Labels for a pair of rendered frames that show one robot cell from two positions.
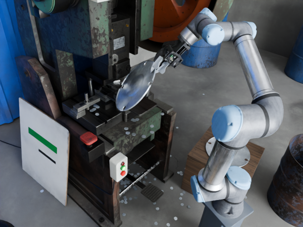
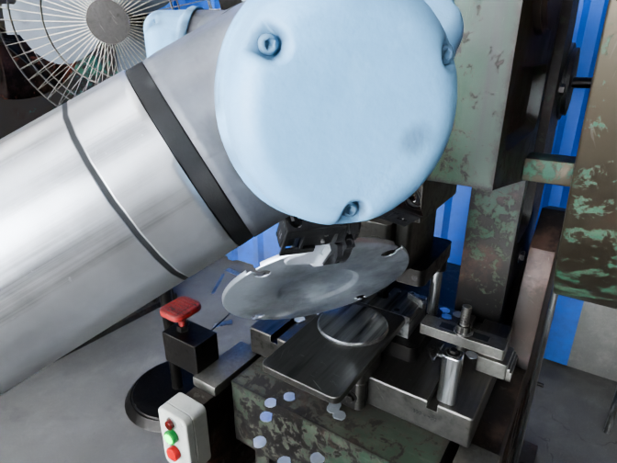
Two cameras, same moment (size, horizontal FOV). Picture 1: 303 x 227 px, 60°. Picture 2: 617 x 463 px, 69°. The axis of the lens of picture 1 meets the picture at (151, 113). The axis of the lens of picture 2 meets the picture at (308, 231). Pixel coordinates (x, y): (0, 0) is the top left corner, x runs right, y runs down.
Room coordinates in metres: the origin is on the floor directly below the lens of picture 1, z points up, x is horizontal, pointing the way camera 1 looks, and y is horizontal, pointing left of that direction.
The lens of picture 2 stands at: (1.04, -0.51, 1.23)
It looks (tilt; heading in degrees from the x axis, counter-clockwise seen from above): 22 degrees down; 85
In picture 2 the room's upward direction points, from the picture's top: straight up
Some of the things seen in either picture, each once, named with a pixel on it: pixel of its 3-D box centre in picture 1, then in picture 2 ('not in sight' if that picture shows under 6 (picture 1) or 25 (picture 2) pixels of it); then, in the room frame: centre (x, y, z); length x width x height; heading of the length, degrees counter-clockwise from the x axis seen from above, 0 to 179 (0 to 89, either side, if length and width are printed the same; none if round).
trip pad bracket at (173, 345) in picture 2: (94, 156); (194, 367); (0.87, 0.26, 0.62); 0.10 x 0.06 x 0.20; 142
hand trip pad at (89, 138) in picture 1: (89, 143); (182, 321); (0.85, 0.27, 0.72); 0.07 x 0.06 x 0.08; 52
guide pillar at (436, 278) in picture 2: not in sight; (435, 281); (1.36, 0.25, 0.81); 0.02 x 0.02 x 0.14
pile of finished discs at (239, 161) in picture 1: (227, 151); not in sight; (1.25, -0.52, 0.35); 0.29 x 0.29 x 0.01
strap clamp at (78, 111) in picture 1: (85, 102); not in sight; (1.12, 0.35, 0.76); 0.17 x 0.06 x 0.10; 142
